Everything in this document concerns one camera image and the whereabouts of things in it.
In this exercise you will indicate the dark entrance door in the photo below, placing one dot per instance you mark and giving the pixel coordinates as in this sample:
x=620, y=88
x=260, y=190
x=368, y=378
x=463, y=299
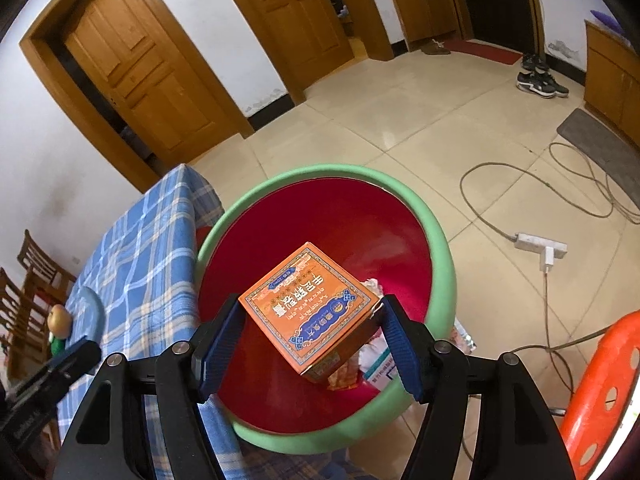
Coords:
x=500, y=5

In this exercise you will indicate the wooden cabinet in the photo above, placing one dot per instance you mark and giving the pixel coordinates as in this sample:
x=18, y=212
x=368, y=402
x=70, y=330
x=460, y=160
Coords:
x=615, y=80

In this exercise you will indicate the panelled wooden door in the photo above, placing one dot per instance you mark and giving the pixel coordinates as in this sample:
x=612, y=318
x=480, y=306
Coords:
x=300, y=20
x=145, y=75

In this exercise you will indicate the brown slippers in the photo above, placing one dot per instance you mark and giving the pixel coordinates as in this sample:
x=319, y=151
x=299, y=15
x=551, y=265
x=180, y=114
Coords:
x=434, y=47

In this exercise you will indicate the orange cardboard box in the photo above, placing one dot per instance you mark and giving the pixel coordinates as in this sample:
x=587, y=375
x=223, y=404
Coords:
x=305, y=310

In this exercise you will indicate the teal tissue box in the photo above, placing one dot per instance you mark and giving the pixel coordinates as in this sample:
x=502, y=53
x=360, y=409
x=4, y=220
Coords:
x=380, y=367

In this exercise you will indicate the red bin with green rim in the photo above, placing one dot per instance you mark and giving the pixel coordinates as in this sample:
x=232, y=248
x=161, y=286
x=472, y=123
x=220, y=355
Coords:
x=325, y=220

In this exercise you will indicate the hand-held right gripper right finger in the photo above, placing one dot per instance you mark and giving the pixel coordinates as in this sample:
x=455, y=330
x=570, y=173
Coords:
x=402, y=355

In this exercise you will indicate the red doormat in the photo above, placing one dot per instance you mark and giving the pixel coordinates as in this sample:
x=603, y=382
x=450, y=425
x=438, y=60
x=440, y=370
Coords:
x=485, y=50

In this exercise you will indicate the orange plastic stool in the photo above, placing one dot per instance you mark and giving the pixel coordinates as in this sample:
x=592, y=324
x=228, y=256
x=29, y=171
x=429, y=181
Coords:
x=590, y=395

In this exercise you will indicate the blue plaid tablecloth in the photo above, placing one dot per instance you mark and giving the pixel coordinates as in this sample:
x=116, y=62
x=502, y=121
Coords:
x=140, y=240

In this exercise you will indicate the purple object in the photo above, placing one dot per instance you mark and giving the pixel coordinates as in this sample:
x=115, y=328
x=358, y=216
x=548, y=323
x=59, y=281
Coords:
x=605, y=19

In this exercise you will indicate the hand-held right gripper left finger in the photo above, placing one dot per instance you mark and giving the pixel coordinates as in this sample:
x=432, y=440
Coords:
x=220, y=355

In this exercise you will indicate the wooden door frame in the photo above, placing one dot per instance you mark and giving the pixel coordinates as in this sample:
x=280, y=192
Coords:
x=65, y=10
x=377, y=25

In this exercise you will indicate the white power strip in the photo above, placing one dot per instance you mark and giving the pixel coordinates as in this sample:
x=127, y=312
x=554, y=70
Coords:
x=532, y=242

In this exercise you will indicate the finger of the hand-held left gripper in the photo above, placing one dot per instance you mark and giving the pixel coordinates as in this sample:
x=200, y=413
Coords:
x=77, y=360

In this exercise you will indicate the white charger plug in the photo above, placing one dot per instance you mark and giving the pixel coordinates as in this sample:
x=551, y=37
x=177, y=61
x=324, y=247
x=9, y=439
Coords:
x=547, y=260

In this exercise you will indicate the black sneaker pair white soles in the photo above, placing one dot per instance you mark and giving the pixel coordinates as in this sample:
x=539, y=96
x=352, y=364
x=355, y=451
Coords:
x=542, y=85

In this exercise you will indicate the dark shoe pair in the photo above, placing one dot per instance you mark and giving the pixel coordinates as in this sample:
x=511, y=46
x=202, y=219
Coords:
x=535, y=62

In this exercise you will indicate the grey floor mat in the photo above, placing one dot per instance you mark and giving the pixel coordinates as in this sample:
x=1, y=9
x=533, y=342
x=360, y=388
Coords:
x=595, y=145

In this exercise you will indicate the printed plastic bag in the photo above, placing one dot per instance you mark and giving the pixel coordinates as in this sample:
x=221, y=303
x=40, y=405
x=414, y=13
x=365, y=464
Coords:
x=465, y=337

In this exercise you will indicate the low wooden wall panel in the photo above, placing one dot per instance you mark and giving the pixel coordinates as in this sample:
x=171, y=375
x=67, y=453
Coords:
x=420, y=5

